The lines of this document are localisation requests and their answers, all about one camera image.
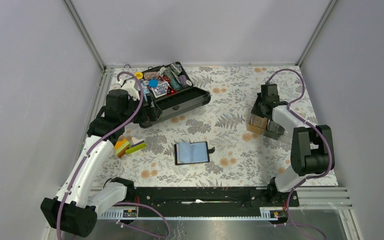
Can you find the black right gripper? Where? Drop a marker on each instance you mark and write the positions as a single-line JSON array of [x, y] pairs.
[[254, 111]]

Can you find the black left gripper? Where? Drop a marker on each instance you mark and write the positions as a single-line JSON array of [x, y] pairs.
[[151, 113]]

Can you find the black card holder wallet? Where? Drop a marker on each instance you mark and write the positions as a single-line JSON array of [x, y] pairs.
[[188, 153]]

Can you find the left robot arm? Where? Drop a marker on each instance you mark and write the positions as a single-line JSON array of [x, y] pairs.
[[73, 210]]

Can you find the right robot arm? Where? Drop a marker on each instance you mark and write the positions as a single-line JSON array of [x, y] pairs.
[[311, 154]]

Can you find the blue playing card deck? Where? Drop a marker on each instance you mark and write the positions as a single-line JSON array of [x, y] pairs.
[[160, 90]]

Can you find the smoky grey transparent card box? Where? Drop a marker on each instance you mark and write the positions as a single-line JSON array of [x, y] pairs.
[[273, 130]]

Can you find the green purple toy block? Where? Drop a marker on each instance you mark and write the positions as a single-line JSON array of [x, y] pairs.
[[136, 145]]

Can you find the blue round dealer chip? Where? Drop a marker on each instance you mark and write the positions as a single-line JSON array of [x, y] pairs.
[[153, 83]]

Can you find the red triangular dealer button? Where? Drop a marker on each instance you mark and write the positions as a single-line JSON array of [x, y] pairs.
[[171, 91]]

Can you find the black poker chip case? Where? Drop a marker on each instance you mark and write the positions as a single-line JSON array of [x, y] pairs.
[[187, 98]]

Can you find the yellow round chip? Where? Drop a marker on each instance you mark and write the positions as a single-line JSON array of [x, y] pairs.
[[139, 75]]

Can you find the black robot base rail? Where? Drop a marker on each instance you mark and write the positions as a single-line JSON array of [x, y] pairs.
[[243, 196]]

